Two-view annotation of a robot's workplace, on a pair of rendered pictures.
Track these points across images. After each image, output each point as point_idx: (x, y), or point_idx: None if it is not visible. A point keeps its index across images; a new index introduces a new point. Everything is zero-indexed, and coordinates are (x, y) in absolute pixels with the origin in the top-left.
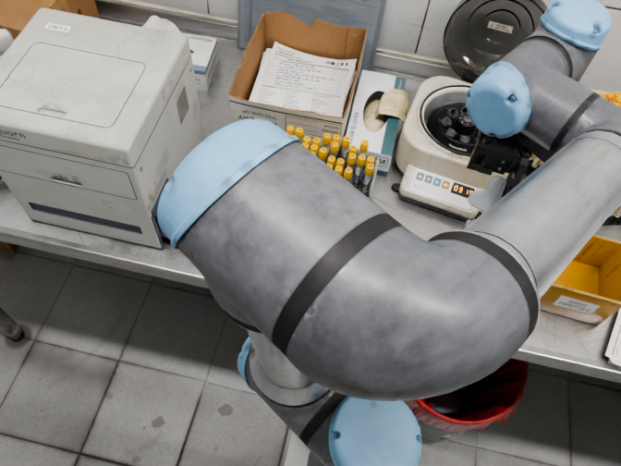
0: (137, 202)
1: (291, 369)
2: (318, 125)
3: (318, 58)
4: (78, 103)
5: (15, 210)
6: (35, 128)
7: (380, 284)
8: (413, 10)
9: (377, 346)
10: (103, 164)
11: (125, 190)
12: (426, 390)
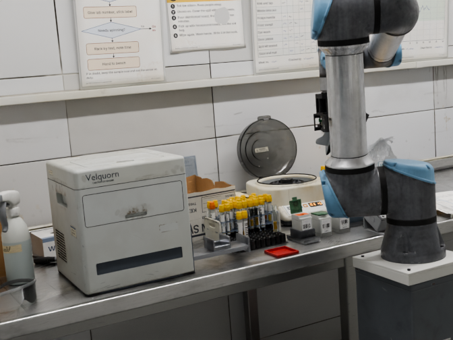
0: (183, 213)
1: (362, 117)
2: (221, 197)
3: None
4: (133, 158)
5: (69, 299)
6: (127, 163)
7: None
8: (210, 163)
9: None
10: (166, 178)
11: (177, 202)
12: (412, 1)
